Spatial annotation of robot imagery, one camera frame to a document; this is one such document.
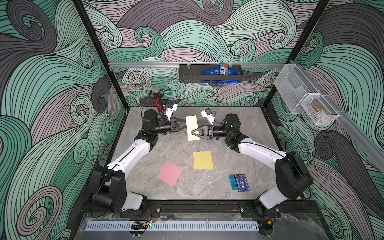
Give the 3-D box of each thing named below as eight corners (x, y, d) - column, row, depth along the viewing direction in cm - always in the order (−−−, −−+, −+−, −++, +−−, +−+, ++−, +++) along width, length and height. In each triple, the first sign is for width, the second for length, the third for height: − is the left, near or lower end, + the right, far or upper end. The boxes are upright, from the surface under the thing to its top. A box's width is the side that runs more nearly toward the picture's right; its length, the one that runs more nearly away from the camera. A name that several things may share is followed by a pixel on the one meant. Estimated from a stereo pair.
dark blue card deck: (238, 191, 81) (239, 190, 79) (234, 175, 87) (235, 173, 85) (248, 191, 81) (250, 190, 79) (244, 175, 87) (245, 173, 85)
